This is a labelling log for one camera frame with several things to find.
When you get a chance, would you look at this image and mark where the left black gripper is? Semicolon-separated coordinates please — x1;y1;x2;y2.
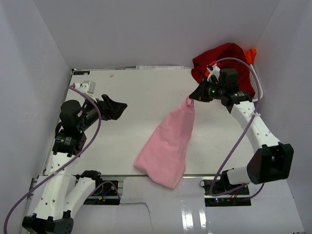
78;93;127;131

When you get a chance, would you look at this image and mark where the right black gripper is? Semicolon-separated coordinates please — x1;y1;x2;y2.
189;78;225;103

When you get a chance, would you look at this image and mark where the pink t shirt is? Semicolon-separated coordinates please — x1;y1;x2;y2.
134;98;195;189

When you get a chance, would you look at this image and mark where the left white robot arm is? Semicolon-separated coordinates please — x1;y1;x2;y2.
22;94;127;234

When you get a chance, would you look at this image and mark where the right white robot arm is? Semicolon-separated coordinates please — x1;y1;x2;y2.
189;65;294;196

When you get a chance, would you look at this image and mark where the black label sticker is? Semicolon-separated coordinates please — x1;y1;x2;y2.
73;71;90;76

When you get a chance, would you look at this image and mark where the dark red t shirt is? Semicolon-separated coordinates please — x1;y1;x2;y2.
191;42;255;97

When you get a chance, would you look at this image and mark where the white plastic basket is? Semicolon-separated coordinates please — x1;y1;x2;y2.
249;64;263;102

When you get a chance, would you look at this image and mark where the orange t shirt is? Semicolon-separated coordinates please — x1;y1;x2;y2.
244;48;257;65

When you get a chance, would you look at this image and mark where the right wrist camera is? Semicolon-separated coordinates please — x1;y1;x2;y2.
205;61;220;82

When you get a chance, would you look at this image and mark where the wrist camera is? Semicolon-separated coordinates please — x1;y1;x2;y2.
73;80;96;95
205;61;220;82

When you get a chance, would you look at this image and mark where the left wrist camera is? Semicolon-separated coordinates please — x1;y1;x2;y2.
73;80;96;95

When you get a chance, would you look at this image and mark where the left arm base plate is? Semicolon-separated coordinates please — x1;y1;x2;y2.
84;180;123;206

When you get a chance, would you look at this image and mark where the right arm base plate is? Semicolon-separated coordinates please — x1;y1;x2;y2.
199;179;252;207

